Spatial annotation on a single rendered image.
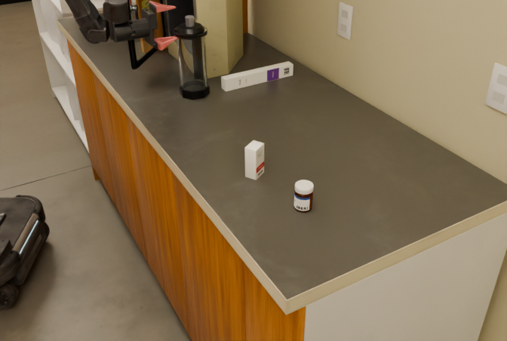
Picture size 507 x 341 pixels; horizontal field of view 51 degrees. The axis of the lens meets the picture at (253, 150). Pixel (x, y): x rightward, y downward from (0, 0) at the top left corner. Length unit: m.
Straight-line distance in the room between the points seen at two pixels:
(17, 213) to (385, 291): 1.81
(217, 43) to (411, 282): 1.07
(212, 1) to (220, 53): 0.19
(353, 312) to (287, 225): 0.24
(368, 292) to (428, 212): 0.25
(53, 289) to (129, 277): 0.32
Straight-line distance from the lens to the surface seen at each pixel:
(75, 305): 2.46
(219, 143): 1.54
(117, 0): 1.65
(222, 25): 1.92
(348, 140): 1.58
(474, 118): 1.55
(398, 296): 1.33
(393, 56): 1.72
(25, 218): 2.60
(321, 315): 1.17
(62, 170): 3.33
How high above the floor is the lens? 1.72
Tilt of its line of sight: 31 degrees down
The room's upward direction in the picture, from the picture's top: 1 degrees counter-clockwise
